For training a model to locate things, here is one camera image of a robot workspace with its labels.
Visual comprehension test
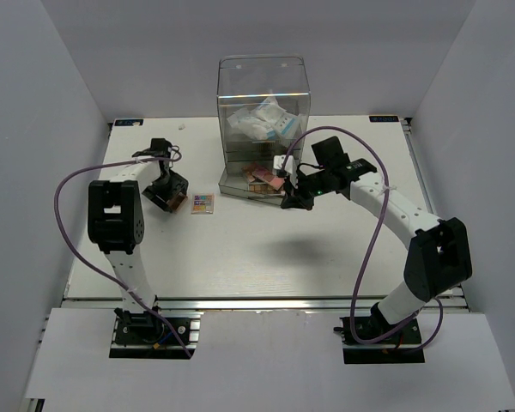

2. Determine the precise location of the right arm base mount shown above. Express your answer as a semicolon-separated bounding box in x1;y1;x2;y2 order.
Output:
338;306;426;366

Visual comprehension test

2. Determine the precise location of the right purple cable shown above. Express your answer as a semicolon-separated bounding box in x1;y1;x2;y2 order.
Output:
282;126;445;354

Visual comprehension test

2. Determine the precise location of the blue label sticker right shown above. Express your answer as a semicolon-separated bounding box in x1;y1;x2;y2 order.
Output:
368;115;400;123

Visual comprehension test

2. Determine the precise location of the blue label sticker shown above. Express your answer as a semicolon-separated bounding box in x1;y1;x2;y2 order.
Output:
113;118;143;127
368;115;400;123

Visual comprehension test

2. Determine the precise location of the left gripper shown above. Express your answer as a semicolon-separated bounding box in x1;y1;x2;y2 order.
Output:
142;171;188;212

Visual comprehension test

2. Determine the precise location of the cotton pad bag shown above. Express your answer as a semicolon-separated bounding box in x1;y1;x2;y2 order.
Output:
254;96;301;148
227;107;276;141

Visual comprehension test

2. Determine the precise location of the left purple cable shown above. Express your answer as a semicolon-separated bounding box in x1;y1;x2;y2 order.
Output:
53;145;194;360

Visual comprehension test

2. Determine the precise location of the glitter nine-pan palette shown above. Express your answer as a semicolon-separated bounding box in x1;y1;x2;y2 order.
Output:
191;194;215;215

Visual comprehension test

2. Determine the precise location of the brown eyeshadow palette long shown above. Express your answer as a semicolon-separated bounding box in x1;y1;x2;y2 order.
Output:
248;181;284;197

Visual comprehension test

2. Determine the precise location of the pink blush palette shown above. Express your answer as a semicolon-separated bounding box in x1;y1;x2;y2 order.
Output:
251;165;284;191

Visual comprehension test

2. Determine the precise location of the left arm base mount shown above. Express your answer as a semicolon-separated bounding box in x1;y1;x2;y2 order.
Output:
109;308;190;361

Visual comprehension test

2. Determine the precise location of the purple cable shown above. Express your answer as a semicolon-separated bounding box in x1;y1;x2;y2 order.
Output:
282;126;445;354
53;145;194;360

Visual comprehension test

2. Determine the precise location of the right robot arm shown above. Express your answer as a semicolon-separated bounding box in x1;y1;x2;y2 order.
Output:
273;136;472;344

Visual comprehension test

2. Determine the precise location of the four-pan nude palette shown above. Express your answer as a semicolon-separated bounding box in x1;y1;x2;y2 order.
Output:
167;192;188;213

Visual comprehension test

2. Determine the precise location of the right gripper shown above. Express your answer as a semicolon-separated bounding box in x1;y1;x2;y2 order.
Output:
281;168;330;211

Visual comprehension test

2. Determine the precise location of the blue label sticker left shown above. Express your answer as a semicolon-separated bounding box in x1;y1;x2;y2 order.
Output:
113;118;143;127

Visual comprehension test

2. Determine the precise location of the round-pan orange palette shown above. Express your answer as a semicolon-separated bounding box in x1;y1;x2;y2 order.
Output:
241;164;258;184

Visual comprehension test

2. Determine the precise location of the clear acrylic drawer organizer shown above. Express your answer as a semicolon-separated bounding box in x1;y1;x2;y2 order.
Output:
216;54;311;205

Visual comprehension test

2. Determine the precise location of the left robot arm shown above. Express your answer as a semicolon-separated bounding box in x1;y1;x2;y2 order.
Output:
88;138;189;343

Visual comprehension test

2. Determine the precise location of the aluminium table rail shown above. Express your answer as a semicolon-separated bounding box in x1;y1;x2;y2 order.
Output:
59;295;469;312

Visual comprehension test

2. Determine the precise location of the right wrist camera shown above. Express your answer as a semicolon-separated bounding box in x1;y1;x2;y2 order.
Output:
273;154;297;182

